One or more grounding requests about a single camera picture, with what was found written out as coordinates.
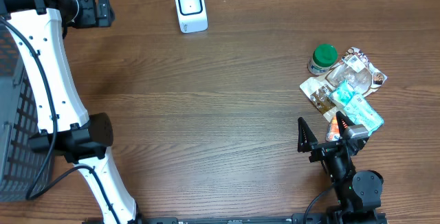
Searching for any grey plastic mesh basket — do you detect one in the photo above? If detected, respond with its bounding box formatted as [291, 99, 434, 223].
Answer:
[1, 25, 45, 202]

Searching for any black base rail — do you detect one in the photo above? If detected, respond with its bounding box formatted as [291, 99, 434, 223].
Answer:
[82, 214, 388, 224]

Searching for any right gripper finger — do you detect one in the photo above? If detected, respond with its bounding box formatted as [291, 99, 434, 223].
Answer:
[298, 117, 318, 153]
[335, 111, 354, 138]

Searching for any small orange snack packet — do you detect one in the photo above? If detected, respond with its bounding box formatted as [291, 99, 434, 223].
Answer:
[326, 116, 340, 142]

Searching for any teal snack packet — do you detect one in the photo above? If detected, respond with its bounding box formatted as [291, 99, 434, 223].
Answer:
[343, 94, 384, 136]

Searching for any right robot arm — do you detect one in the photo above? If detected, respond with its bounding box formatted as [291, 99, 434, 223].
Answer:
[292, 111, 387, 224]

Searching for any beige plastic pouch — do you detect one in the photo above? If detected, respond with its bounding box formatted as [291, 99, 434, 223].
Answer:
[300, 47, 387, 121]

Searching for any small teal tissue pack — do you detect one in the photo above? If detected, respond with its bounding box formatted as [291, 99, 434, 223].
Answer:
[329, 80, 356, 108]

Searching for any white barcode scanner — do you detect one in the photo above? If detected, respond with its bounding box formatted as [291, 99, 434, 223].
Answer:
[175, 0, 208, 34]

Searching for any green lid clear jar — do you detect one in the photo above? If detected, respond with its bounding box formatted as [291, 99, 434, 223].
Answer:
[307, 44, 338, 76]

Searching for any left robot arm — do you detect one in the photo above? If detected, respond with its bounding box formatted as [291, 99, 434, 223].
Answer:
[1, 0, 142, 223]

